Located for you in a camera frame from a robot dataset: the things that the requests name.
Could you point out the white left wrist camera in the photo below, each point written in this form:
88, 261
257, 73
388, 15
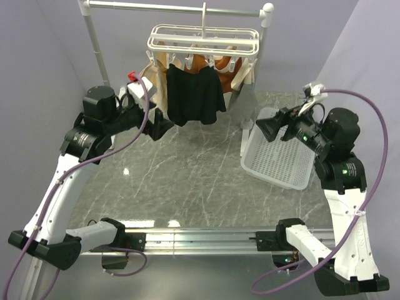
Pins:
136, 90

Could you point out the orange hanging underwear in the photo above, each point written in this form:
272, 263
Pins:
221, 67

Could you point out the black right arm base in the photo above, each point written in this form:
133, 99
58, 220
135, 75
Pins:
275, 241

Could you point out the white plastic laundry basket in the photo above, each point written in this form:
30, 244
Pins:
284, 164

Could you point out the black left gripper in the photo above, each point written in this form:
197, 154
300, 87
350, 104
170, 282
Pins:
156, 129

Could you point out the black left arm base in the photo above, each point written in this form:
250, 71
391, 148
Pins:
115, 256

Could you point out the cream grey hanging underwear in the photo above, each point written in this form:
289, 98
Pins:
243, 100

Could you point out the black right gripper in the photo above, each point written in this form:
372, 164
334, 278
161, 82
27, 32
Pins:
270, 125

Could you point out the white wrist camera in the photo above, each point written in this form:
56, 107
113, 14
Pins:
314, 93
136, 90

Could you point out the white metal clothes rack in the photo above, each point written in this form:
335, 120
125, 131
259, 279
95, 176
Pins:
264, 14

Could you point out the aluminium front rail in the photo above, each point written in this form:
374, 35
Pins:
201, 241

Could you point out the white plastic clip hanger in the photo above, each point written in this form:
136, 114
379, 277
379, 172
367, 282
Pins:
209, 42

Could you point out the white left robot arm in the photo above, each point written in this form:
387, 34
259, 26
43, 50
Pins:
46, 236

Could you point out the beige hanging underwear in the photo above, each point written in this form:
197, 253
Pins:
155, 72

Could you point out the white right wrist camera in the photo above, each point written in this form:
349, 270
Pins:
314, 93

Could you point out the black underwear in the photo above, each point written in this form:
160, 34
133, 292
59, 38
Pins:
194, 97

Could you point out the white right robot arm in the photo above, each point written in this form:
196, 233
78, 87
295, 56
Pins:
351, 270

